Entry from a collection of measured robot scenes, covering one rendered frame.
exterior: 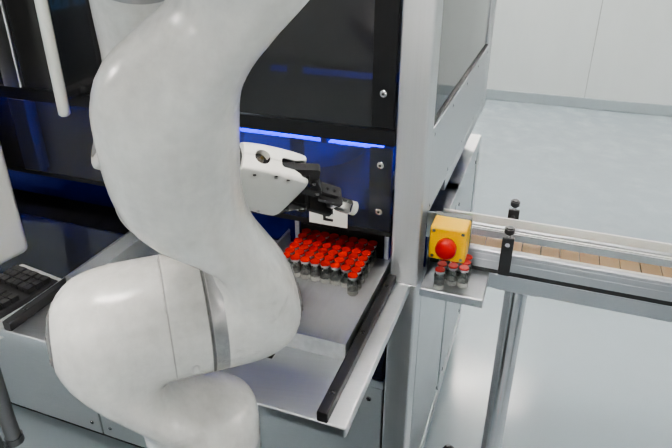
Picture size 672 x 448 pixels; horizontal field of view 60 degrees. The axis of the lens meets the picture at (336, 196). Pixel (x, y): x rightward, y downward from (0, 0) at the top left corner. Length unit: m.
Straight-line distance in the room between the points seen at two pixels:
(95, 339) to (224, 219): 0.16
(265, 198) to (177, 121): 0.43
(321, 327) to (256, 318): 0.59
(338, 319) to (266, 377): 0.19
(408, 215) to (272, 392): 0.42
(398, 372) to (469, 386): 0.97
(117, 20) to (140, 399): 0.33
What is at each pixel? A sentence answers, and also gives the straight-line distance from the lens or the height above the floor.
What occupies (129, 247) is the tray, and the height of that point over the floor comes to 0.88.
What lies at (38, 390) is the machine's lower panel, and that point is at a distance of 2.20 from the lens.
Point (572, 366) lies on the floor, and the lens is 2.52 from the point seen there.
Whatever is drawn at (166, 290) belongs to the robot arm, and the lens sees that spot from 0.54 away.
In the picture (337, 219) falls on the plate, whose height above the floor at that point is 1.01.
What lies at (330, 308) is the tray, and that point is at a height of 0.88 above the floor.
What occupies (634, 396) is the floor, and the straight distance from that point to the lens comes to 2.48.
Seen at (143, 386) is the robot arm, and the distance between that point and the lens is 0.57.
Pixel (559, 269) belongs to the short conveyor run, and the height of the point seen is 0.92.
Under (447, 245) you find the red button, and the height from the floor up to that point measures 1.01.
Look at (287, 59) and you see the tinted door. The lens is 1.14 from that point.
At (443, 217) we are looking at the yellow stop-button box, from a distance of 1.18.
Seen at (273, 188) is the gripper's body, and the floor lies 1.25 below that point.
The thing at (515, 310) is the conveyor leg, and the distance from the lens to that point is 1.39.
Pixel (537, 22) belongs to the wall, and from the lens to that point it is 5.66.
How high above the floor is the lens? 1.57
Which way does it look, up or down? 26 degrees down
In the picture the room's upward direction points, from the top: straight up
